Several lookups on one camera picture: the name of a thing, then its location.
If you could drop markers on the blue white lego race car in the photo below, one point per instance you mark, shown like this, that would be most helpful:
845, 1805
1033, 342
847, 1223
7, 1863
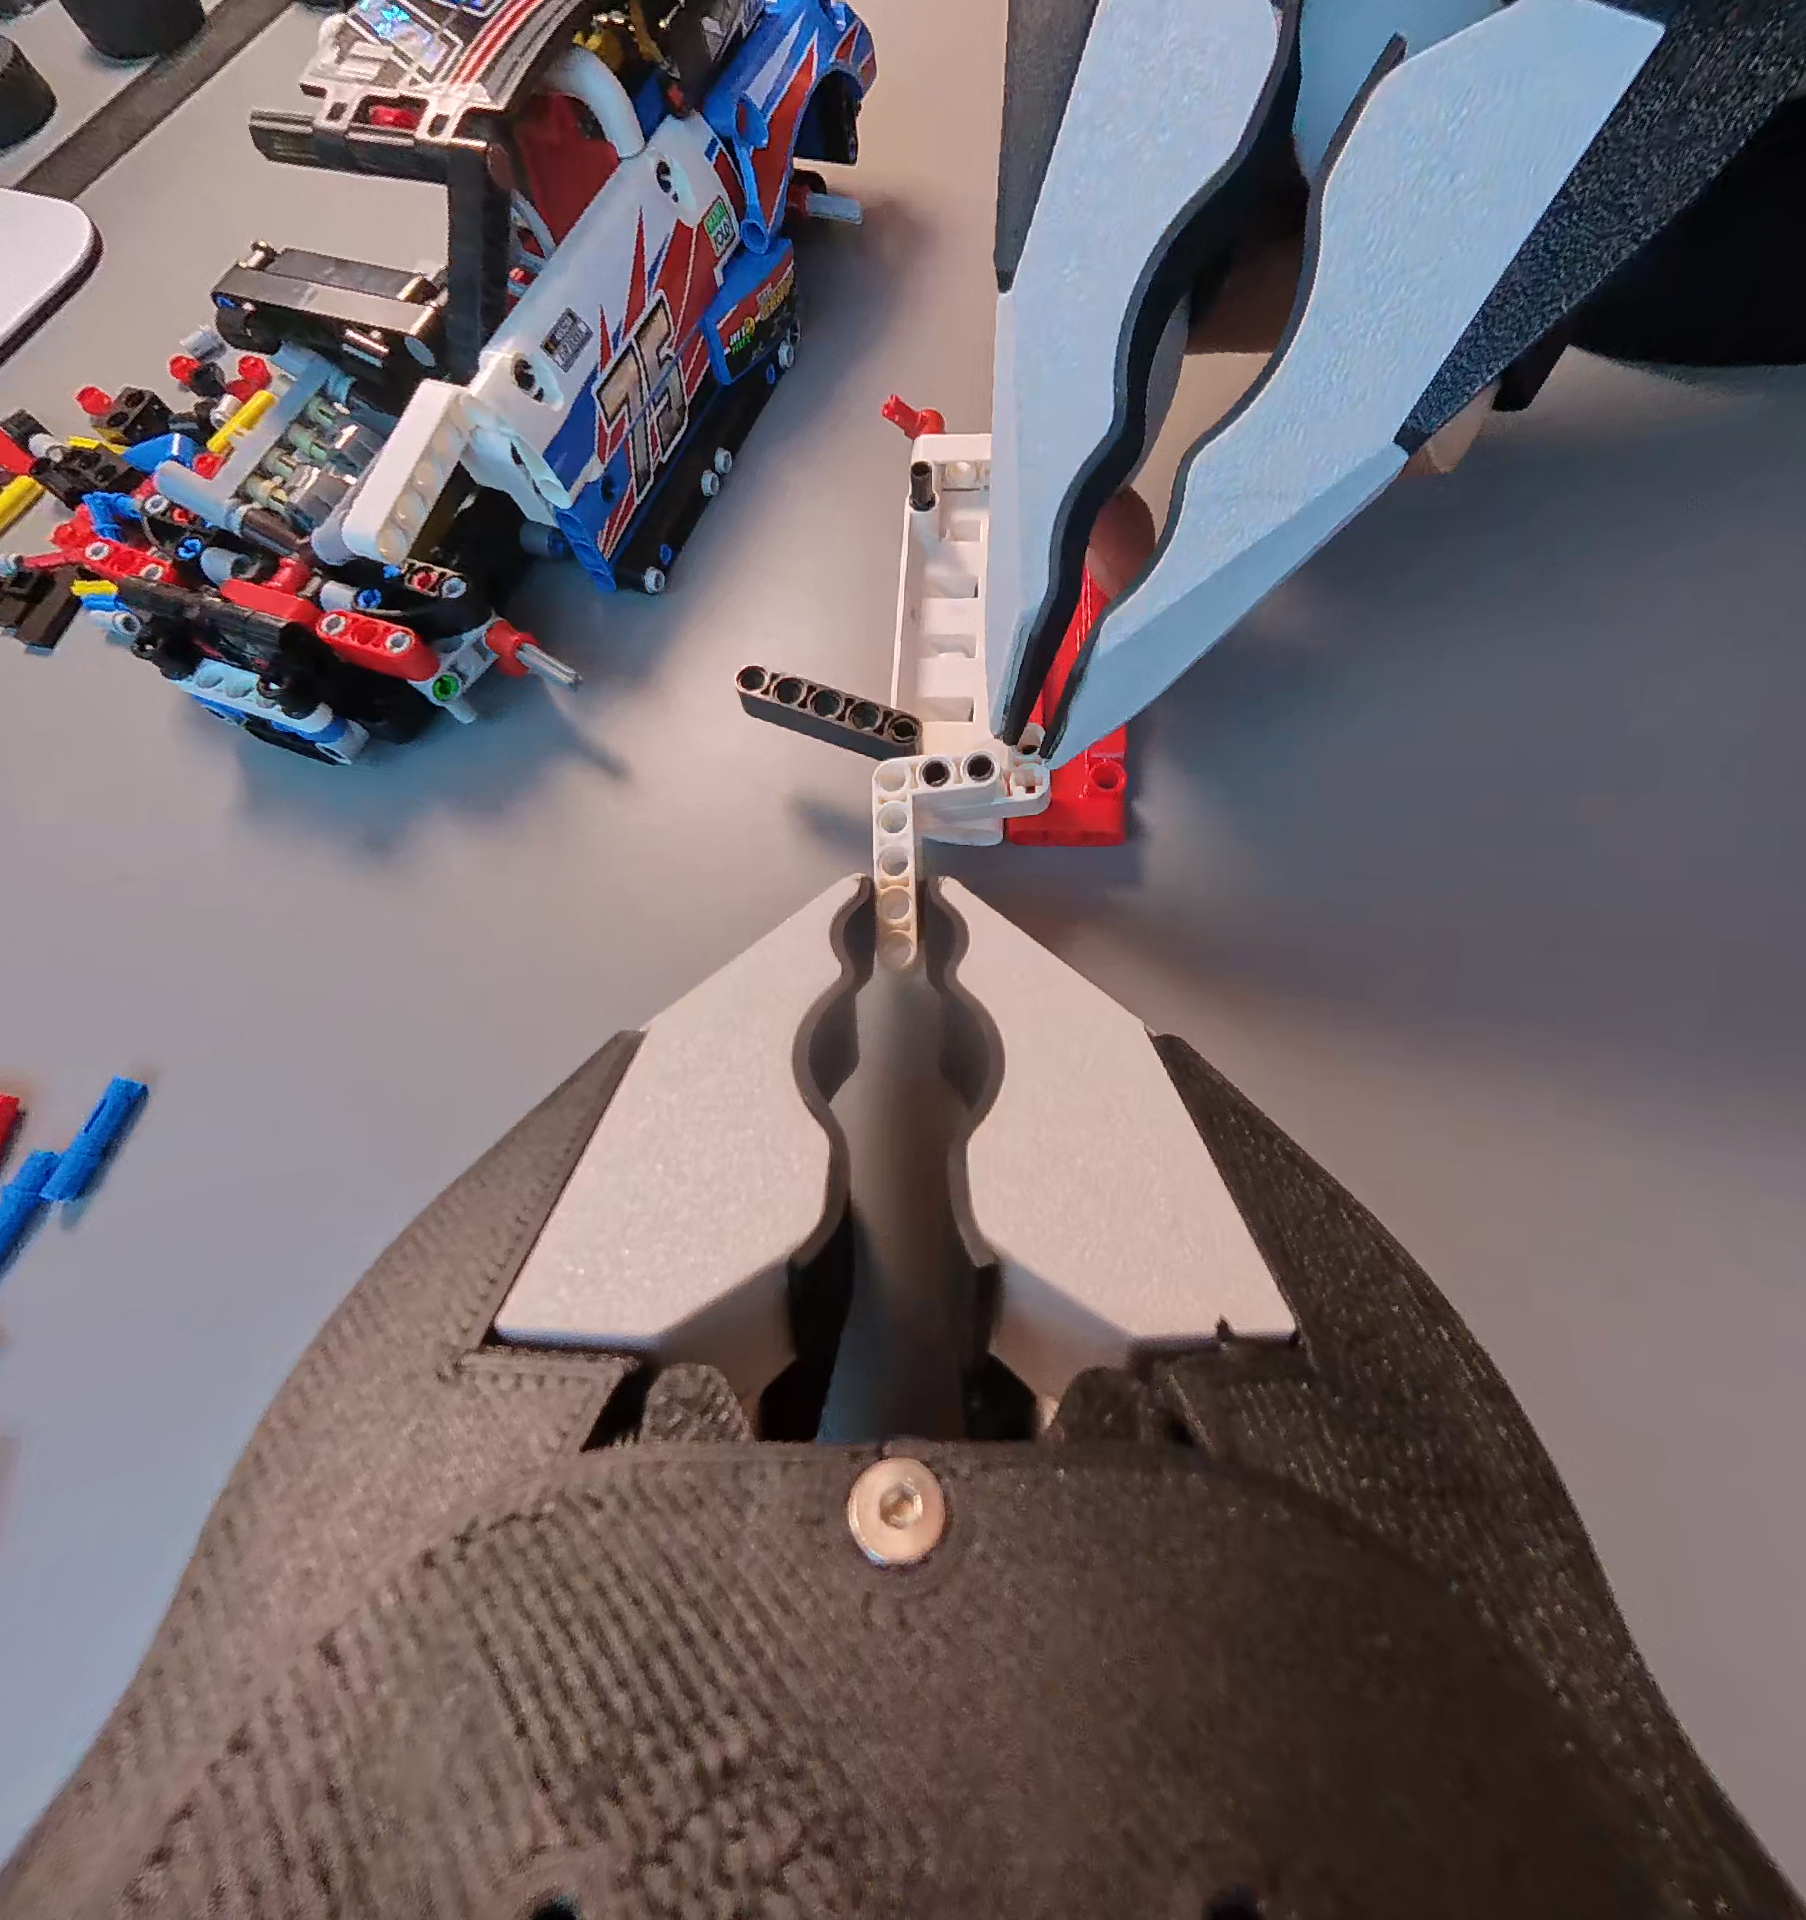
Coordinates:
617, 342

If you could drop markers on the pile of assorted lego pieces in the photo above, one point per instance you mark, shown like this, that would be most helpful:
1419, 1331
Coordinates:
48, 481

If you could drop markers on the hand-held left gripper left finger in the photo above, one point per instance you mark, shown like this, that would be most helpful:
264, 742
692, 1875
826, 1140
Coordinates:
664, 1183

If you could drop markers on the cluster of blue black pegs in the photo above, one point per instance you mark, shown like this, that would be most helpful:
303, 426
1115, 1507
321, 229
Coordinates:
48, 1183

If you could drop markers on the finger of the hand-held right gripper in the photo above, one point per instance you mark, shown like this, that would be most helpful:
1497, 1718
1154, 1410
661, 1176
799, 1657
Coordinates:
1444, 225
1084, 299

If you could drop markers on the person's right hand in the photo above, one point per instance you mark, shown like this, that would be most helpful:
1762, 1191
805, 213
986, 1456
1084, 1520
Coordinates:
1450, 441

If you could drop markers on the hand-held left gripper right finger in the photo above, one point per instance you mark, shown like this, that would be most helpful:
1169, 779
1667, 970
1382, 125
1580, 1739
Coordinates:
1127, 1198

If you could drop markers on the white L-shaped lego beam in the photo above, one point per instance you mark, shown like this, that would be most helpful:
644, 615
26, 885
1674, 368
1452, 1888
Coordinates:
905, 807

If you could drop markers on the red white lego subassembly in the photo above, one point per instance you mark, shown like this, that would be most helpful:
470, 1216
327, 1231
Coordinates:
941, 600

